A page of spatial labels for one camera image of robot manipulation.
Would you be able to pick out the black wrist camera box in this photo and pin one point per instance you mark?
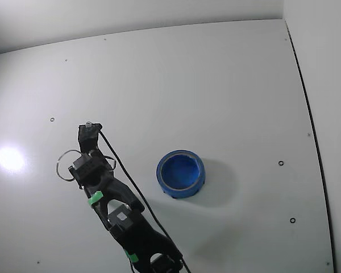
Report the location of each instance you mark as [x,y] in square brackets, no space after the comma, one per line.
[88,136]

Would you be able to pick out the blue tape roll bin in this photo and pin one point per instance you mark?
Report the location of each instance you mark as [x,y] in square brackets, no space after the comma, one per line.
[187,191]

